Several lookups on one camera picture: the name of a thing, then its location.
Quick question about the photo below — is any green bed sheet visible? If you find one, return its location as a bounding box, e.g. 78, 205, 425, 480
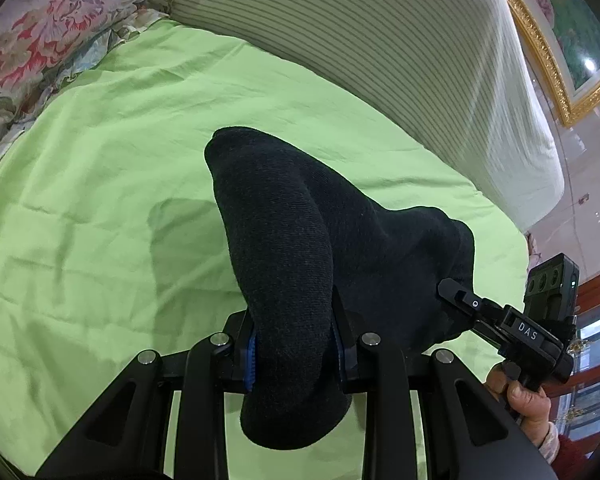
0, 17, 531, 480

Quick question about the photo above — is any striped white pillow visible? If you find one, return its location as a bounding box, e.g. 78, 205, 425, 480
157, 0, 566, 233

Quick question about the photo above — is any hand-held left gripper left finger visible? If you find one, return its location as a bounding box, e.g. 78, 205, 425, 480
35, 312, 258, 480

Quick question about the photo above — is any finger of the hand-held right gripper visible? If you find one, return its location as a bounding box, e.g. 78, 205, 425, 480
437, 278, 506, 333

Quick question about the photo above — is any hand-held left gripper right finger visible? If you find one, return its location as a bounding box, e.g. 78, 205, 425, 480
330, 285, 556, 480

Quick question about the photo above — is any floral quilt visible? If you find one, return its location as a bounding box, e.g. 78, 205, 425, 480
0, 0, 173, 176

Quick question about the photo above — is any black sock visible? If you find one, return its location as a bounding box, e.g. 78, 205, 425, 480
202, 126, 476, 452

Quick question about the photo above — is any person's right forearm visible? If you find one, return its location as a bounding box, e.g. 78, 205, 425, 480
535, 420, 600, 480

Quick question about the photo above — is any gold framed flower painting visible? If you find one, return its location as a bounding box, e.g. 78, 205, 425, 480
487, 0, 600, 128

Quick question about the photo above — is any person's right hand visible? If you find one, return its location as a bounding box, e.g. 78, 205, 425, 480
482, 362, 552, 446

